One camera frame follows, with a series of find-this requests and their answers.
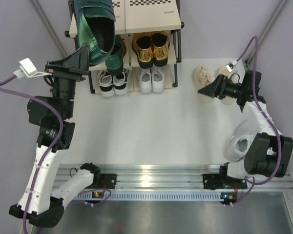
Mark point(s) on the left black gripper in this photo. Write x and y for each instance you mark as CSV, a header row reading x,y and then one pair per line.
x,y
74,66

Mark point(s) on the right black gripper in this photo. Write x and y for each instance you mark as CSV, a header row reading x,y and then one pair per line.
x,y
217,89

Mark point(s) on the beige sneaker one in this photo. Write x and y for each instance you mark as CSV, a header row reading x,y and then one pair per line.
x,y
223,71
202,77

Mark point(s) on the black white sneaker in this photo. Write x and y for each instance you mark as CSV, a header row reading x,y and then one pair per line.
x,y
105,83
120,83

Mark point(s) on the green pointed shoe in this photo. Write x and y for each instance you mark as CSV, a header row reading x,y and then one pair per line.
x,y
114,63
96,27

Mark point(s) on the gold loafer one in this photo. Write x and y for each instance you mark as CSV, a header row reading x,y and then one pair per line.
x,y
161,44
142,47

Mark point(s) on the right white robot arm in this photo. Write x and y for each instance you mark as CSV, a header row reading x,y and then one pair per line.
x,y
257,148

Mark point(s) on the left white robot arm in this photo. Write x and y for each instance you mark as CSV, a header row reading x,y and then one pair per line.
x,y
41,205

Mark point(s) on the beige black-framed shoe shelf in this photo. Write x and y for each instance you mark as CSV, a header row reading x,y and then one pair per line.
x,y
139,16

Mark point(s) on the white chunky sneaker left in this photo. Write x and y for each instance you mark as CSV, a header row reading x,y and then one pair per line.
x,y
239,143

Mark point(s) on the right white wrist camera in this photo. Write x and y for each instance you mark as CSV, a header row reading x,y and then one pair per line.
x,y
231,66

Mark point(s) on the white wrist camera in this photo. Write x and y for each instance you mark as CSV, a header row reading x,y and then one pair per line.
x,y
231,66
28,69

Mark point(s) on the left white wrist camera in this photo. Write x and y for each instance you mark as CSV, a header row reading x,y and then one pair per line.
x,y
28,69

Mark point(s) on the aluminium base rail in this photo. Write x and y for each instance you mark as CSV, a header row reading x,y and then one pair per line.
x,y
166,177

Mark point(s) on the perforated grey cable duct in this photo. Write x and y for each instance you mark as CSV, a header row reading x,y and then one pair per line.
x,y
158,196

